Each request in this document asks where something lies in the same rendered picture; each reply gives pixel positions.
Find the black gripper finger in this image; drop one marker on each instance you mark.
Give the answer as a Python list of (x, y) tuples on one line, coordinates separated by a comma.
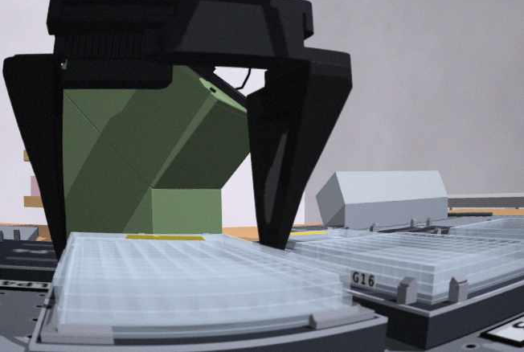
[(290, 120), (36, 96)]

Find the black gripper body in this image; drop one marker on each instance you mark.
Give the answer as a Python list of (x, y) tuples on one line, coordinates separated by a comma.
[(257, 34)]

